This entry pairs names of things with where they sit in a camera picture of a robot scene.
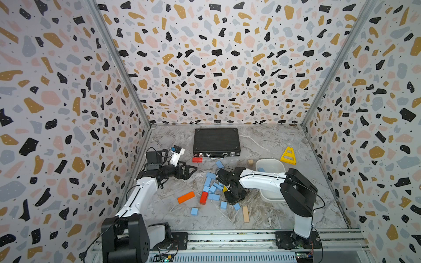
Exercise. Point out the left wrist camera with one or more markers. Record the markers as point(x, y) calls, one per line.
point(177, 151)

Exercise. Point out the red upright block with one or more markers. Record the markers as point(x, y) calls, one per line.
point(203, 198)

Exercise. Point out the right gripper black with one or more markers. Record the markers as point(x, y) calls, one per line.
point(231, 202)

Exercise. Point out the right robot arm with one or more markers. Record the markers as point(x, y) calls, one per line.
point(298, 192)

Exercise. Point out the small red block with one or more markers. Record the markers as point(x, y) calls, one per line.
point(197, 159)

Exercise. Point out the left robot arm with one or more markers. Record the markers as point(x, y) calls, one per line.
point(125, 237)

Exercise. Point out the long natural wood block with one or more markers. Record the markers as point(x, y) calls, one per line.
point(246, 216)

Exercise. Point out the blue block top cluster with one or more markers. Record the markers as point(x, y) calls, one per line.
point(211, 175)

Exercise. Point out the yellow triangle block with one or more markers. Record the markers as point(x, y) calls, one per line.
point(289, 156)

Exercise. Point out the black hard case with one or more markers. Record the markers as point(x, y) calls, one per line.
point(216, 142)

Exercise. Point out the aluminium front rail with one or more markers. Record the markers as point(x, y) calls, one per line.
point(261, 246)

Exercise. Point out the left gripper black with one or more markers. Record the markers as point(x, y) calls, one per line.
point(185, 176)

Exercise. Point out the orange long block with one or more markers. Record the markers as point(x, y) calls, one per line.
point(186, 197)

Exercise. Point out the blue block beside red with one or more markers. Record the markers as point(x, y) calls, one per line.
point(213, 197)

